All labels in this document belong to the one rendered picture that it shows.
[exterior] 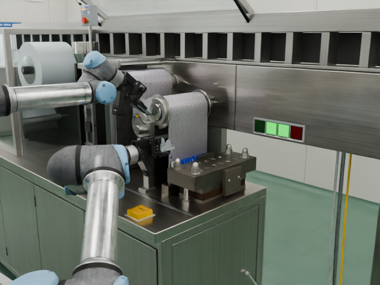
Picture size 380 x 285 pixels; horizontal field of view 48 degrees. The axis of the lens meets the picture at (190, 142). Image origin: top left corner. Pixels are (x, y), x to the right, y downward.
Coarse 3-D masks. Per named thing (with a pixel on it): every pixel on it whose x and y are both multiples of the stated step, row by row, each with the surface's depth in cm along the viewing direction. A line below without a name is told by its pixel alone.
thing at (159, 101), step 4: (152, 100) 179; (156, 100) 177; (160, 100) 176; (160, 104) 176; (164, 104) 175; (164, 108) 175; (164, 112) 175; (164, 116) 175; (152, 120) 181; (160, 120) 178; (164, 120) 176; (156, 124) 180; (160, 124) 178
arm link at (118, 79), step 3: (117, 69) 161; (117, 72) 160; (120, 72) 162; (117, 75) 160; (120, 75) 161; (123, 75) 163; (114, 78) 159; (117, 78) 160; (120, 78) 161; (123, 78) 162; (111, 81) 159; (114, 81) 160; (117, 81) 160; (120, 81) 161; (114, 84) 161; (117, 84) 161
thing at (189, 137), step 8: (184, 120) 183; (192, 120) 186; (200, 120) 190; (176, 128) 180; (184, 128) 184; (192, 128) 187; (200, 128) 191; (176, 136) 181; (184, 136) 184; (192, 136) 188; (200, 136) 192; (176, 144) 182; (184, 144) 185; (192, 144) 189; (200, 144) 193; (176, 152) 183; (184, 152) 186; (192, 152) 190; (200, 152) 194
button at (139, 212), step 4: (132, 208) 161; (136, 208) 161; (140, 208) 161; (144, 208) 161; (148, 208) 161; (128, 212) 160; (132, 212) 158; (136, 212) 158; (140, 212) 158; (144, 212) 158; (148, 212) 159; (152, 212) 161; (132, 216) 158; (136, 216) 156; (140, 216) 156; (144, 216) 158; (148, 216) 159
